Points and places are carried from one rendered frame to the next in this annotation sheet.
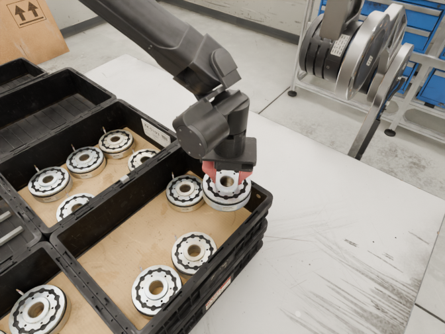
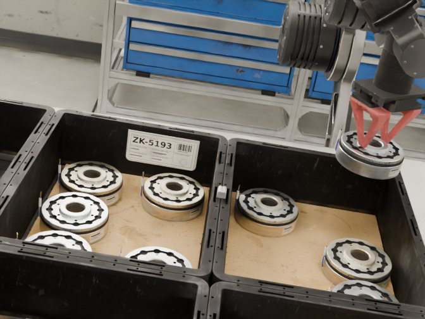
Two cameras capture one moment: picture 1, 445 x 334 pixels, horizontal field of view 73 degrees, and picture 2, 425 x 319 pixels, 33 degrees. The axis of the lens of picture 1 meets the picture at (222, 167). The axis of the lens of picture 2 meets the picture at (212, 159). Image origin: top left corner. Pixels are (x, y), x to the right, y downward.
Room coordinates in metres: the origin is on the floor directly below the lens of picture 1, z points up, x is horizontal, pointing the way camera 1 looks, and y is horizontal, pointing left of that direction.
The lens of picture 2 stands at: (-0.20, 0.84, 1.48)
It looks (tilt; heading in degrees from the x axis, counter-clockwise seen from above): 29 degrees down; 319
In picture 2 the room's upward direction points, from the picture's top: 10 degrees clockwise
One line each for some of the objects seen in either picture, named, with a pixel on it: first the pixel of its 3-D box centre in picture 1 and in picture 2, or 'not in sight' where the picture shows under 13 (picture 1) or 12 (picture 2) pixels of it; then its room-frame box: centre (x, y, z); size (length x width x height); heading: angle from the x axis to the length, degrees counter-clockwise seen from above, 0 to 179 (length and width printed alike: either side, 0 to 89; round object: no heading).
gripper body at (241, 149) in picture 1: (229, 140); (394, 75); (0.40, -0.01, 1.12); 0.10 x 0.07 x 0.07; 86
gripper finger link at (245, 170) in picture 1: (233, 167); (386, 116); (0.40, -0.02, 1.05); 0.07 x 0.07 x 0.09; 86
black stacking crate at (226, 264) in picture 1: (171, 230); (311, 245); (0.37, 0.12, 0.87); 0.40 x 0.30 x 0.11; 139
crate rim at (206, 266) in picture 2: (91, 155); (121, 185); (0.56, 0.35, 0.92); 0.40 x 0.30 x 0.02; 139
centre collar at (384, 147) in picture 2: (226, 181); (373, 143); (0.40, -0.01, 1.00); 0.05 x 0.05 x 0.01
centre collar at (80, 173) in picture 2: (115, 139); (92, 175); (0.68, 0.33, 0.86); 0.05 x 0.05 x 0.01
